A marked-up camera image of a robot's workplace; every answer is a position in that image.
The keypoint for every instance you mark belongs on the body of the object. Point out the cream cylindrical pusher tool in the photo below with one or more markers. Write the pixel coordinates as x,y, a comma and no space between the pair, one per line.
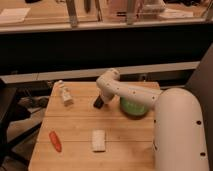
106,100

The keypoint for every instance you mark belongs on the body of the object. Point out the black eraser block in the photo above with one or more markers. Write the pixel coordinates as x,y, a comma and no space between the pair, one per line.
98,103

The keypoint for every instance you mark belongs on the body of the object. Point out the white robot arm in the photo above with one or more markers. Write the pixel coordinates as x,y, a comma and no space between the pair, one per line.
179,133

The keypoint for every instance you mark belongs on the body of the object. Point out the green bowl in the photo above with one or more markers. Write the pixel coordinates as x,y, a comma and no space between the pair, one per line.
132,109

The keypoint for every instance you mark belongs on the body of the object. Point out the white sponge block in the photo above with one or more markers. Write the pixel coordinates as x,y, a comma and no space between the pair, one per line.
98,141

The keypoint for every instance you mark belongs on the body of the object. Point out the white toy figurine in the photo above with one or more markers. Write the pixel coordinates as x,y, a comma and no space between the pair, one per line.
65,94

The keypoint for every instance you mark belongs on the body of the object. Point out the orange toy carrot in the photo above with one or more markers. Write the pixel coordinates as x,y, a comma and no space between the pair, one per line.
55,141

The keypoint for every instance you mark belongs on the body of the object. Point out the white paper sheet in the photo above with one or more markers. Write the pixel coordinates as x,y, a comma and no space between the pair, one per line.
13,15

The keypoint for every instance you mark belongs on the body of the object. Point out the metal frame post right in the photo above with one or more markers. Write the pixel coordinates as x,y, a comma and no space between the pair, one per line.
130,11

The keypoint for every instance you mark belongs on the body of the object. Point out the metal frame post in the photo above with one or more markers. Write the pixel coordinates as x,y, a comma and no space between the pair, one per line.
130,11
72,13

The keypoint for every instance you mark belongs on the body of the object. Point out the metal frame post left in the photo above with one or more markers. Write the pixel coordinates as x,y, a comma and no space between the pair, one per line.
72,13

